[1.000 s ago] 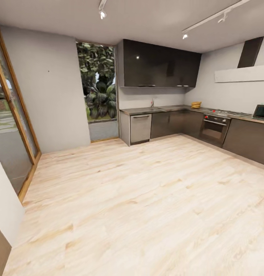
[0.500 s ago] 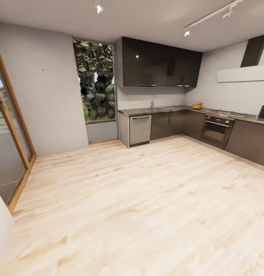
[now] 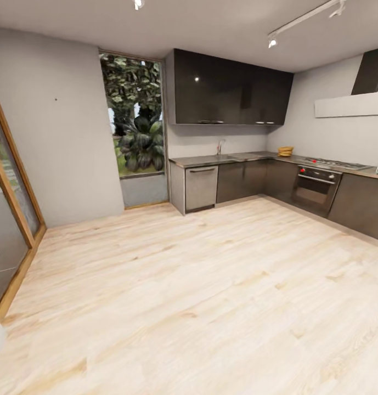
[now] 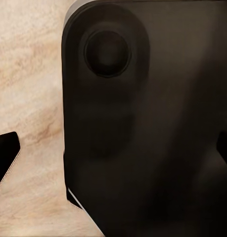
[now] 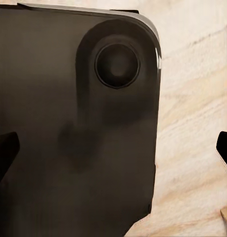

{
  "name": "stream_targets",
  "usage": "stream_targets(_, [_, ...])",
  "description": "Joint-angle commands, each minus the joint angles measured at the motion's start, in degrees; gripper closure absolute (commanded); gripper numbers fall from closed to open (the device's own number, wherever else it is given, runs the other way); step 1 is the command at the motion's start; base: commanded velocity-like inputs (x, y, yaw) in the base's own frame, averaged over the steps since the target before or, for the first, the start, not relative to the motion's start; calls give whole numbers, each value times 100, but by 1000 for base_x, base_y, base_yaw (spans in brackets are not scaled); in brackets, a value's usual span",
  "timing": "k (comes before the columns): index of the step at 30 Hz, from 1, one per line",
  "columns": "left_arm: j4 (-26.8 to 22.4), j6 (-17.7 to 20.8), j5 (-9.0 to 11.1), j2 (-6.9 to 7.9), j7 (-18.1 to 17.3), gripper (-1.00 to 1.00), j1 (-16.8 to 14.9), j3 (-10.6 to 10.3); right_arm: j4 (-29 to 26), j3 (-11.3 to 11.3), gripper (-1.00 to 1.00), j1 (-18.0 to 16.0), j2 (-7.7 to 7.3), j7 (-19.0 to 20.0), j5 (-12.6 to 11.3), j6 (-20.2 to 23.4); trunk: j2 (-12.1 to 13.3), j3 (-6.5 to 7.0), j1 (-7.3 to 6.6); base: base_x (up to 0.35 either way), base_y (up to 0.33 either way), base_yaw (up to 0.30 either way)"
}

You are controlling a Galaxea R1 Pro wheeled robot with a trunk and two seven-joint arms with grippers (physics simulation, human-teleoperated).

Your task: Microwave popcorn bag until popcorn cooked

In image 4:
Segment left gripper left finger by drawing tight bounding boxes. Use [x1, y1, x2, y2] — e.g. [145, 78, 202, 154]
[0, 131, 20, 182]

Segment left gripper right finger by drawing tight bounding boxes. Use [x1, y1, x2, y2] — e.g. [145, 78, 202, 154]
[216, 131, 227, 164]

